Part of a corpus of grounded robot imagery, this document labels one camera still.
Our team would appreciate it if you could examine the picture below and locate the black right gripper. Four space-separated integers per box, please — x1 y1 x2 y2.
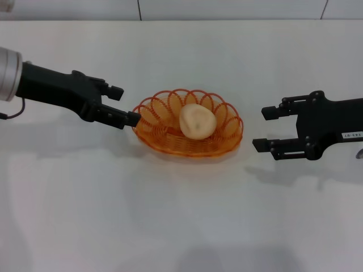
252 90 363 162

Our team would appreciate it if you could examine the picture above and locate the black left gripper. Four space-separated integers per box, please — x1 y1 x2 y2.
15 61 142 131

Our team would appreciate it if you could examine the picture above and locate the pale round bread bun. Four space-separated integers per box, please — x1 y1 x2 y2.
179 103 218 141

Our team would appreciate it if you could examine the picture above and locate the orange plastic woven basket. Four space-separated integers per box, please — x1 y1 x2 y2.
132 88 244 156

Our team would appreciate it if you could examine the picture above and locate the thin dark arm cable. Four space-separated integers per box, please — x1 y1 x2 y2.
0 97 26 120

